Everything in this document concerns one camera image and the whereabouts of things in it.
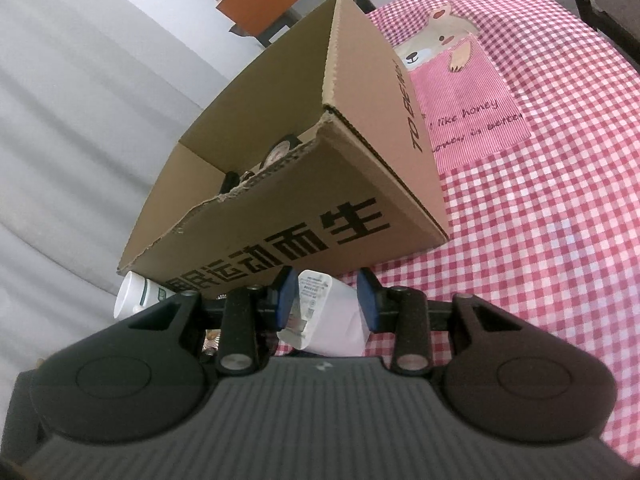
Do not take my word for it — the white curtain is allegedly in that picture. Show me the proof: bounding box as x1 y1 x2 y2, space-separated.
0 0 263 361

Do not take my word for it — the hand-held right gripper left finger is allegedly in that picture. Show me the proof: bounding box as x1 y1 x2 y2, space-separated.
125 266 300 375

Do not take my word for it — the brown cardboard box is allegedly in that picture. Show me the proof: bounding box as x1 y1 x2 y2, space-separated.
116 0 451 306

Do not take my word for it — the black tape roll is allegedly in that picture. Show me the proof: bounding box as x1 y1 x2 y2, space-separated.
259 135 302 172

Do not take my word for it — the white supplement bottle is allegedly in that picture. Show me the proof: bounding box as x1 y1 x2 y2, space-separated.
113 271 173 321

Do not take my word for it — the white charger plug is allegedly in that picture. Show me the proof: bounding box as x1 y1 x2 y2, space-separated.
276 270 371 358

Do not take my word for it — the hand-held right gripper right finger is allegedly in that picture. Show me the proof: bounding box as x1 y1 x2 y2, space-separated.
356 267 508 375

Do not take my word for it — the black flashlight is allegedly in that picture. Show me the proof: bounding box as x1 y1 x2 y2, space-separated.
222 170 257 195

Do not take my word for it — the pink checkered bed sheet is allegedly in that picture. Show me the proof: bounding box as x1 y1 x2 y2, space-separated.
367 0 640 466

